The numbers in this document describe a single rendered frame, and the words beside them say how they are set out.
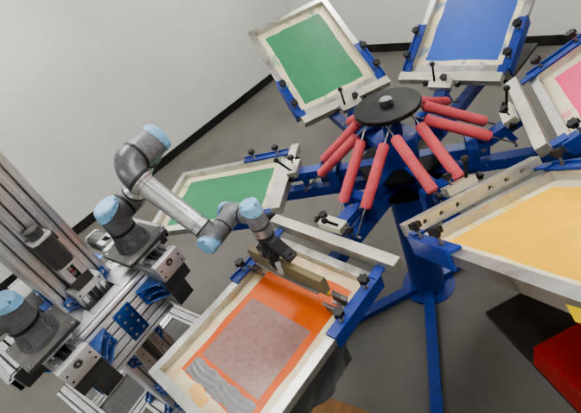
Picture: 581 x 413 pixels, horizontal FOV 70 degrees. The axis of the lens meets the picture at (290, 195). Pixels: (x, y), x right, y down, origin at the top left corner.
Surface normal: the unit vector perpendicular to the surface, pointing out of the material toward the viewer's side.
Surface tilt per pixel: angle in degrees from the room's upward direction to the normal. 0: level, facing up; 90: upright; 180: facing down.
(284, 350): 0
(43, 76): 90
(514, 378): 0
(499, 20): 32
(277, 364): 0
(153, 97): 90
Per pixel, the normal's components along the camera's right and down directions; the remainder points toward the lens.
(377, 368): -0.34, -0.74
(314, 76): -0.13, -0.37
